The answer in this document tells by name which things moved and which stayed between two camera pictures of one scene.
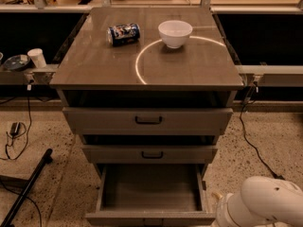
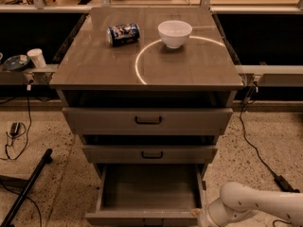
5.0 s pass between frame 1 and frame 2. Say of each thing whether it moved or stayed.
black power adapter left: stayed
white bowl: stayed
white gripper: moved
